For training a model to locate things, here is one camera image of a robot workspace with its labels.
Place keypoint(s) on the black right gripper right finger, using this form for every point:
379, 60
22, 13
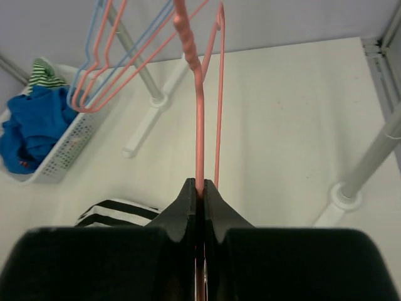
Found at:
249, 263

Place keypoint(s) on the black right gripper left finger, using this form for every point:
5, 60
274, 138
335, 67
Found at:
153, 262

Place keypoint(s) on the black white striped tank top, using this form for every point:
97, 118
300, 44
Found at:
117, 212

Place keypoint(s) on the light blue wire hanger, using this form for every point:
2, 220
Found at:
105, 11

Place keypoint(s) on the pink hanger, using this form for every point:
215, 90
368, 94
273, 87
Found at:
103, 62
199, 69
115, 81

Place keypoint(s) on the bright blue tank top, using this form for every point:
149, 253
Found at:
36, 123

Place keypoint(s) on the green white striped tank top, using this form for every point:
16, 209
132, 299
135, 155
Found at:
45, 74

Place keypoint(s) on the white plastic perforated basket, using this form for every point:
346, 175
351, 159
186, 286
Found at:
67, 149

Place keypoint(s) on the metal corner frame post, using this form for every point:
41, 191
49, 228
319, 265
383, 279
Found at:
14, 70

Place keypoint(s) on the right rear frame post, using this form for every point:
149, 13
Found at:
383, 58

